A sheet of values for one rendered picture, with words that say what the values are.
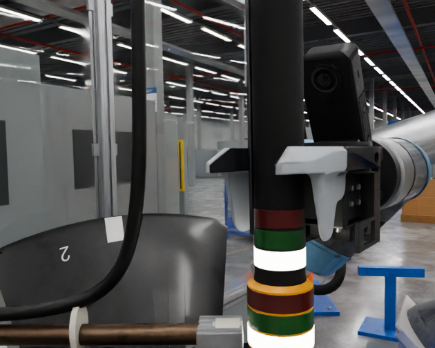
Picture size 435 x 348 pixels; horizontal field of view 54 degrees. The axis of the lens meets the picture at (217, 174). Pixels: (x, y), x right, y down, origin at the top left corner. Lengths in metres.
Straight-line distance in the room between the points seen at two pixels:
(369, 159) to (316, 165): 0.06
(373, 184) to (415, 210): 9.20
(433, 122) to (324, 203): 0.42
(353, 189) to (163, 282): 0.18
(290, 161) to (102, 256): 0.24
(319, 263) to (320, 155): 0.31
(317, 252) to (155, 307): 0.23
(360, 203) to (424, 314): 0.67
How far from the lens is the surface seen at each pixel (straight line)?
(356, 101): 0.37
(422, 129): 0.66
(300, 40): 0.28
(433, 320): 0.98
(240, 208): 0.30
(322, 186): 0.26
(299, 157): 0.24
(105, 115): 1.07
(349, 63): 0.35
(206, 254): 0.42
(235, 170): 0.28
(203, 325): 0.30
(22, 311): 0.33
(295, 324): 0.28
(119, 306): 0.39
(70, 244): 0.44
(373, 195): 0.36
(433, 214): 9.51
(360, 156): 0.29
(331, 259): 0.54
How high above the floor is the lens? 1.49
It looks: 3 degrees down
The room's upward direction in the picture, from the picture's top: 1 degrees counter-clockwise
